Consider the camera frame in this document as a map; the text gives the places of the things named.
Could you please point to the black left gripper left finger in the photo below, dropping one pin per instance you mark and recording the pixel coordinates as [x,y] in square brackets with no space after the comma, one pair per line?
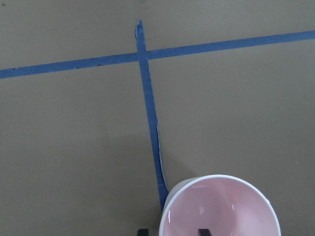
[143,232]

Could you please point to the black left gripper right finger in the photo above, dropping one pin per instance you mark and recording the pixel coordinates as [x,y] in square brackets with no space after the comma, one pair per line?
[204,232]

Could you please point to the pink paper cup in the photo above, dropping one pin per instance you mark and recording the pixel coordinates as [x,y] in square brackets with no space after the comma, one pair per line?
[226,205]

